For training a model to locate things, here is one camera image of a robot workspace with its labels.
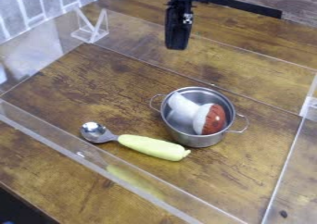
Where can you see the spoon with yellow handle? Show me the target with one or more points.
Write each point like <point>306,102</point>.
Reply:
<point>153,147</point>

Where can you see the clear acrylic enclosure wall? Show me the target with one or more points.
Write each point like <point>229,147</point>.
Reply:
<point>142,183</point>

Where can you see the white mushroom with red cap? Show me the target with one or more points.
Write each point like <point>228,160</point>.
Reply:
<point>205,117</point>

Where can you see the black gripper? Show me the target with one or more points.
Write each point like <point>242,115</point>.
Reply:
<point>178,24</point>

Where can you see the black strip on back wall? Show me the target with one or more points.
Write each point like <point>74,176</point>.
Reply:
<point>262,10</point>

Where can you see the clear acrylic triangle bracket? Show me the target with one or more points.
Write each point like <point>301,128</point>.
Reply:
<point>88,32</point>

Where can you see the silver pot with handles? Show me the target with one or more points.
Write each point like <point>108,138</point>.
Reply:
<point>181,130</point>

